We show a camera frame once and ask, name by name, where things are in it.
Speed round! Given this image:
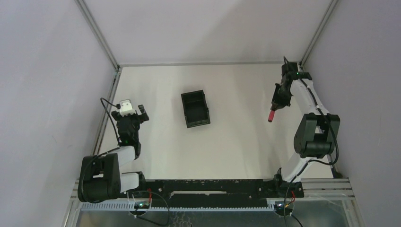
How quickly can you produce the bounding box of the right controller circuit board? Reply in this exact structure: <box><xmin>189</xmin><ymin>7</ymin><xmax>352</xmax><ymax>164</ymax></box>
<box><xmin>274</xmin><ymin>203</ymin><xmax>292</xmax><ymax>217</ymax></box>

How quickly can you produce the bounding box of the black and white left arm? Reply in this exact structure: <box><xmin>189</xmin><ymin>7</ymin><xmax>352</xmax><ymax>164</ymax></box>
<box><xmin>78</xmin><ymin>100</ymin><xmax>149</xmax><ymax>203</ymax></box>

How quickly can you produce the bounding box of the aluminium frame right rail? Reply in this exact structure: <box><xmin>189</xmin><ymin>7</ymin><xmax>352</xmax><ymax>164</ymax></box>
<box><xmin>299</xmin><ymin>0</ymin><xmax>340</xmax><ymax>176</ymax></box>

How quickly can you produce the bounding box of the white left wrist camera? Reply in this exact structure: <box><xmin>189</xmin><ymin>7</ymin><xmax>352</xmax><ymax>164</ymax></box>
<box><xmin>119</xmin><ymin>99</ymin><xmax>136</xmax><ymax>116</ymax></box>

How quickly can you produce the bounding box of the left controller circuit board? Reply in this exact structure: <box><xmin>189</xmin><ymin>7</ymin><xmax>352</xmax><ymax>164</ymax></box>
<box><xmin>134</xmin><ymin>201</ymin><xmax>150</xmax><ymax>210</ymax></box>

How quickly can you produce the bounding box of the red handled screwdriver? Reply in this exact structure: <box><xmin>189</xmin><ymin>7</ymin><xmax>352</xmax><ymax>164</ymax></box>
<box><xmin>268</xmin><ymin>110</ymin><xmax>275</xmax><ymax>122</ymax></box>

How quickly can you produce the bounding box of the controller circuit board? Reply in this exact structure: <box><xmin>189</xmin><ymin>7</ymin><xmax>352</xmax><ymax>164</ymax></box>
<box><xmin>274</xmin><ymin>203</ymin><xmax>292</xmax><ymax>217</ymax></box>
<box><xmin>134</xmin><ymin>201</ymin><xmax>150</xmax><ymax>210</ymax></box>

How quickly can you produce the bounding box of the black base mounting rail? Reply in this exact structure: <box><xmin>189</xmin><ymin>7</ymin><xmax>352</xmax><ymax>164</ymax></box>
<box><xmin>136</xmin><ymin>179</ymin><xmax>305</xmax><ymax>209</ymax></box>

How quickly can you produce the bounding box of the black plastic bin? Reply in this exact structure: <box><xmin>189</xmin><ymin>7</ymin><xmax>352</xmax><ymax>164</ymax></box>
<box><xmin>181</xmin><ymin>90</ymin><xmax>210</xmax><ymax>128</ymax></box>

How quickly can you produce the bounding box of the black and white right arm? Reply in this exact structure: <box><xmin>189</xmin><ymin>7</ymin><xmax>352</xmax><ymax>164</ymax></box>
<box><xmin>269</xmin><ymin>59</ymin><xmax>340</xmax><ymax>197</ymax></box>

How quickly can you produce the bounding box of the aluminium frame rail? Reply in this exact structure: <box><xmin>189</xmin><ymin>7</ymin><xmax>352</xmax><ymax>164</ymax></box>
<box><xmin>299</xmin><ymin>0</ymin><xmax>340</xmax><ymax>176</ymax></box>
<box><xmin>75</xmin><ymin>0</ymin><xmax>121</xmax><ymax>155</ymax></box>
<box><xmin>119</xmin><ymin>61</ymin><xmax>284</xmax><ymax>69</ymax></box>

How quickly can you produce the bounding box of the aluminium frame left rail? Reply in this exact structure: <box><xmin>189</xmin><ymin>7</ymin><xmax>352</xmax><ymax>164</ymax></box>
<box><xmin>75</xmin><ymin>0</ymin><xmax>121</xmax><ymax>155</ymax></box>

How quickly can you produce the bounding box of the aluminium frame back rail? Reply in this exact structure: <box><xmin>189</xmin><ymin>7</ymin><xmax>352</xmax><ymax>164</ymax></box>
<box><xmin>119</xmin><ymin>61</ymin><xmax>284</xmax><ymax>69</ymax></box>

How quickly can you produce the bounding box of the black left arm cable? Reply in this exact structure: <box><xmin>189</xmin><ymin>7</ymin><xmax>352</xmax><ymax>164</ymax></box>
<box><xmin>100</xmin><ymin>97</ymin><xmax>122</xmax><ymax>147</ymax></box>

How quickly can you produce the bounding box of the white slotted cable duct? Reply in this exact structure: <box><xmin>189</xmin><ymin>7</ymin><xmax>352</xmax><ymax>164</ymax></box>
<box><xmin>80</xmin><ymin>200</ymin><xmax>278</xmax><ymax>212</ymax></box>

